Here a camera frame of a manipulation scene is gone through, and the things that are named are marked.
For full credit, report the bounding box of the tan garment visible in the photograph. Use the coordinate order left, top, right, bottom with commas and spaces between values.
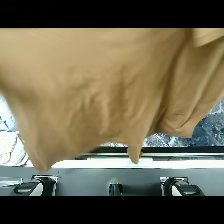
0, 27, 224, 174

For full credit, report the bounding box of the silver frame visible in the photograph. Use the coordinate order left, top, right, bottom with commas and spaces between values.
0, 151, 224, 197

